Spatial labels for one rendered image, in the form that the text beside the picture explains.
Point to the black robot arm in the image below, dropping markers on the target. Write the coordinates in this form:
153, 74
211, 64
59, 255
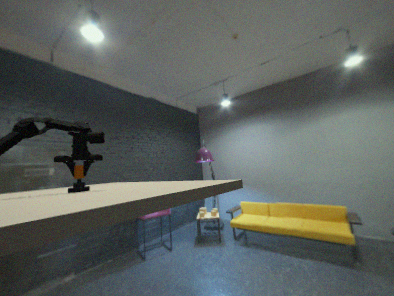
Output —
25, 128

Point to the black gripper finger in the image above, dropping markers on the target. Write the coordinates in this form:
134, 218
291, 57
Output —
86, 165
71, 167

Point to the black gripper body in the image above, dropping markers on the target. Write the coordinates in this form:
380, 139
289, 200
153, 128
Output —
78, 150

